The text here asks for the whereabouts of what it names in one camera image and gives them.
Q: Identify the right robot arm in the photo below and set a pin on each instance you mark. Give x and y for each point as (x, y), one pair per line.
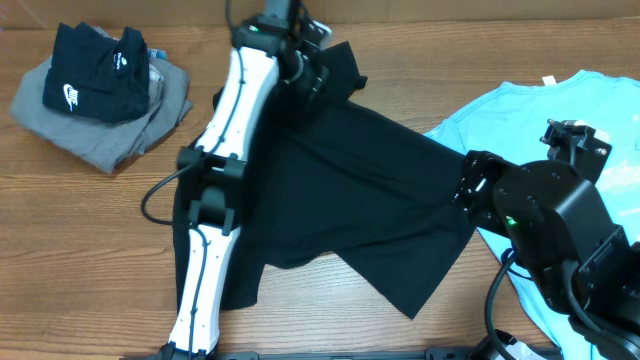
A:
(562, 233)

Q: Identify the folded light blue garment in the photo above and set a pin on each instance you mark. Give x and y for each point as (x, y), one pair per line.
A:
(156, 53)

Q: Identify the light blue t-shirt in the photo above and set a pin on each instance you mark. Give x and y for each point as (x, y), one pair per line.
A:
(508, 120)

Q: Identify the folded grey garment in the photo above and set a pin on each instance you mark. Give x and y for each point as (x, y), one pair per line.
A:
(105, 145)

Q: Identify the folded black Nike shirt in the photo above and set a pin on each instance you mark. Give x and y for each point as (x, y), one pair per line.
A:
(96, 76)

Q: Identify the black t-shirt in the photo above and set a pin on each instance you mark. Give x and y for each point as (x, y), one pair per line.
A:
(327, 175)

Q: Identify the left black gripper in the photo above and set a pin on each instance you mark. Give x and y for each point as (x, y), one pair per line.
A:
(313, 78)

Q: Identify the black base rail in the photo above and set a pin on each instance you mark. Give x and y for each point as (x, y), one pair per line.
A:
(443, 353)

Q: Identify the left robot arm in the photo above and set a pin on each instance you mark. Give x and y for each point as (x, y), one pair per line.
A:
(276, 46)

